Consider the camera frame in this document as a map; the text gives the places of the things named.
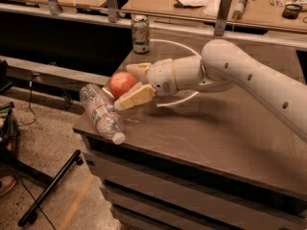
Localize metal bracket post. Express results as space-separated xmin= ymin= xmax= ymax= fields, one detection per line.
xmin=214 ymin=0 xmax=232 ymax=36
xmin=48 ymin=0 xmax=62 ymax=15
xmin=106 ymin=0 xmax=119 ymax=23

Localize black metal bar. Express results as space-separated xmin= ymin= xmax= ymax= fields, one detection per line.
xmin=18 ymin=149 xmax=83 ymax=227

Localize white tube tool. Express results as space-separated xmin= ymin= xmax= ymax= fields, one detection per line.
xmin=232 ymin=0 xmax=248 ymax=19

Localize metal bracket post left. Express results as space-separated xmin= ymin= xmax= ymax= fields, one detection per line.
xmin=48 ymin=0 xmax=62 ymax=15

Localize dark bag with items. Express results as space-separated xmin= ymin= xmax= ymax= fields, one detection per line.
xmin=0 ymin=102 xmax=19 ymax=166

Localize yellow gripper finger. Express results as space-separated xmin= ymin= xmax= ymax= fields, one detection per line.
xmin=114 ymin=82 xmax=156 ymax=110
xmin=126 ymin=62 xmax=152 ymax=83

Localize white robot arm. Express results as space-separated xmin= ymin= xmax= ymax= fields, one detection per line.
xmin=115 ymin=39 xmax=307 ymax=141

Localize clear plastic water bottle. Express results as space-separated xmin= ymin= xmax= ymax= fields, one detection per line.
xmin=79 ymin=83 xmax=126 ymax=145

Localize green 7up can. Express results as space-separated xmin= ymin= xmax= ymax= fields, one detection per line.
xmin=131 ymin=14 xmax=150 ymax=54

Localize black round container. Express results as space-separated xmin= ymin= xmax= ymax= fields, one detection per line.
xmin=282 ymin=4 xmax=302 ymax=19

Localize metal bracket post middle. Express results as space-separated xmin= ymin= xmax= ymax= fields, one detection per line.
xmin=106 ymin=0 xmax=119 ymax=23

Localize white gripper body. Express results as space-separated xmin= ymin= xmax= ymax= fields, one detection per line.
xmin=147 ymin=58 xmax=177 ymax=96

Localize white paper sheets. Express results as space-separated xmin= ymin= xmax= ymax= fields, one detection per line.
xmin=176 ymin=0 xmax=221 ymax=16

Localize red apple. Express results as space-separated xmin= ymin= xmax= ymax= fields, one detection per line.
xmin=109 ymin=72 xmax=137 ymax=99

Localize black floor cable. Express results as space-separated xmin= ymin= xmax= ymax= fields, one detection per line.
xmin=17 ymin=74 xmax=41 ymax=127

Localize grey cabinet drawers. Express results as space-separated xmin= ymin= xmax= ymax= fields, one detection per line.
xmin=81 ymin=136 xmax=307 ymax=230

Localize metal bracket post right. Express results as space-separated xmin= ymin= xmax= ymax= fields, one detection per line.
xmin=214 ymin=0 xmax=232 ymax=36

